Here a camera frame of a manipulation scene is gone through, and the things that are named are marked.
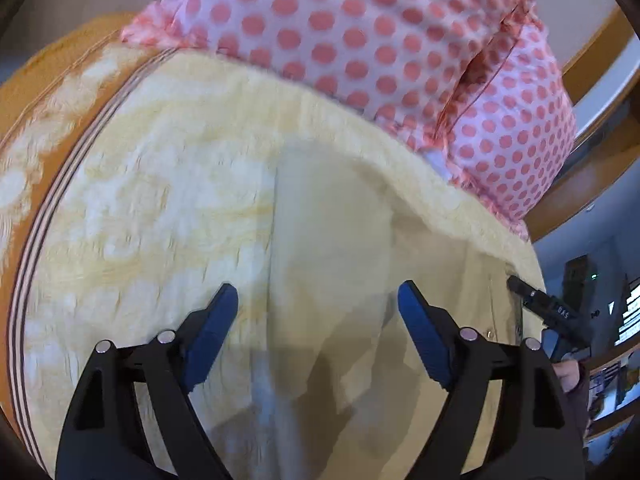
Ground beige pants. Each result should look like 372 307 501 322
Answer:
209 139 527 480

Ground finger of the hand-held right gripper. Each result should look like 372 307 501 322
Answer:
506 274 549 317

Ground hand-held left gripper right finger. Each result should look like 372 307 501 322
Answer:
397 281 587 480

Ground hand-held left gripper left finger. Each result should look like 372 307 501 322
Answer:
55 283 239 480

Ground person's right forearm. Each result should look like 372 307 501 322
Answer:
564 359 594 442

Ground pink polka dot pillow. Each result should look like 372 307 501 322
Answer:
120 0 580 235

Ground wooden bed frame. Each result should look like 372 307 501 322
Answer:
526 7 640 242

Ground yellow patterned blanket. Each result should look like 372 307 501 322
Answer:
0 12 550 480

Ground person's right hand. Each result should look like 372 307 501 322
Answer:
553 361 582 395

